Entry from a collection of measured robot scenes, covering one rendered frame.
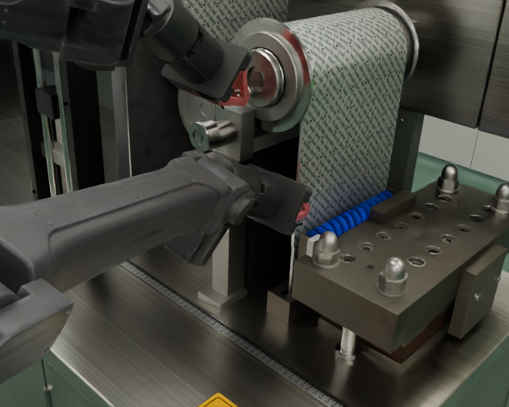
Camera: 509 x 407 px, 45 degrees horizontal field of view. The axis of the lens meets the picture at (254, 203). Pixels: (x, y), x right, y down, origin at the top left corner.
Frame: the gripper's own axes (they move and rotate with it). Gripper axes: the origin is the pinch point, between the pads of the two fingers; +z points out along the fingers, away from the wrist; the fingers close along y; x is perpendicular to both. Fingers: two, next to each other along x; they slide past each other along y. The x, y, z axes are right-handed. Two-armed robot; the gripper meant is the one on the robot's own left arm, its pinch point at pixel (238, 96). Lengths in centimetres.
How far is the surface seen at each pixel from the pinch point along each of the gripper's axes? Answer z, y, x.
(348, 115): 13.0, 8.3, 6.3
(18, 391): 21, -28, -59
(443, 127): 277, -76, 95
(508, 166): 281, -34, 87
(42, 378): 14, -18, -51
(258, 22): -2.5, -1.1, 9.3
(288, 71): -0.5, 5.2, 5.2
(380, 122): 21.7, 9.0, 9.6
